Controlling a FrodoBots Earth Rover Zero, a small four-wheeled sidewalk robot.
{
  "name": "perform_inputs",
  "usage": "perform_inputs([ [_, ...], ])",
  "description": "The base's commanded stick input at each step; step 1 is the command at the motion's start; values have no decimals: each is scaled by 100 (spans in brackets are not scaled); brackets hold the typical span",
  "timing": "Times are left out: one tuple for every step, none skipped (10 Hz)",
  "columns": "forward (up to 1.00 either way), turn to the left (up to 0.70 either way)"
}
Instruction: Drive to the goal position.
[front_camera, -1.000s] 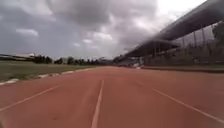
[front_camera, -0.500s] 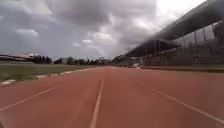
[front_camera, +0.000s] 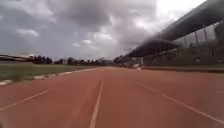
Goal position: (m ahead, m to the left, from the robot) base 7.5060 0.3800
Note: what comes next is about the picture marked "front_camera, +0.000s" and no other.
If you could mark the row of trees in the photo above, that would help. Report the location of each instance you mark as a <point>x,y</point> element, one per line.
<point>70,61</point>

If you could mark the red running track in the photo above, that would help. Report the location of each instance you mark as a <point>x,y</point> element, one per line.
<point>133,103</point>

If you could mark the green grass field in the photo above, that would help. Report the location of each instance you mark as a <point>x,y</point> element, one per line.
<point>26,70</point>

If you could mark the grandstand with slanted roof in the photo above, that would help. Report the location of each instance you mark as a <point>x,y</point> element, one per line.
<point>196,36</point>

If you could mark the building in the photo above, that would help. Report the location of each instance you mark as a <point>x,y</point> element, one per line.
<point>15,58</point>

